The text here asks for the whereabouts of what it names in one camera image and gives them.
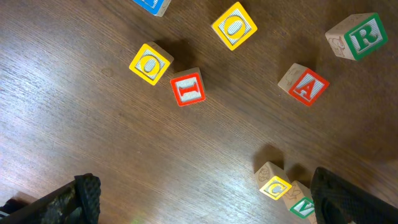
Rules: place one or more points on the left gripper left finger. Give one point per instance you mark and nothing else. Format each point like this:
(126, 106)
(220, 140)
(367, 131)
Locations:
(76, 202)

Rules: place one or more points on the lower blue H block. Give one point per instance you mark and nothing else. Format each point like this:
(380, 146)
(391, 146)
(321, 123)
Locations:
(154, 7)

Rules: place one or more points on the green V letter block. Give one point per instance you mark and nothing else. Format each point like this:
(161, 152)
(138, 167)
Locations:
(298, 200)

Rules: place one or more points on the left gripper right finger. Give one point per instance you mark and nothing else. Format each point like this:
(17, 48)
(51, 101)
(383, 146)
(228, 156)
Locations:
(337, 201)

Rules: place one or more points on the yellow O block lower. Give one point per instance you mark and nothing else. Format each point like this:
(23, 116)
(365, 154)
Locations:
(151, 62)

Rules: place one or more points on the yellow C letter block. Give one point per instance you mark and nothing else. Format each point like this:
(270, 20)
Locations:
(272, 181)

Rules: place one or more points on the red A block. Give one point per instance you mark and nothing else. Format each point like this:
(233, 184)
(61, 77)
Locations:
(303, 84)

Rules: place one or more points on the yellow o block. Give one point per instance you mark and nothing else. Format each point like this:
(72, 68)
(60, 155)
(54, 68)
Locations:
(234, 26)
(151, 62)

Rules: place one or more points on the red I block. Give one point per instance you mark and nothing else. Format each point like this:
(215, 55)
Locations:
(188, 87)

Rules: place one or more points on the yellow O block middle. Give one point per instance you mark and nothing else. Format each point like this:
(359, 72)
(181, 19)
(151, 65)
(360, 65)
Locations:
(234, 26)

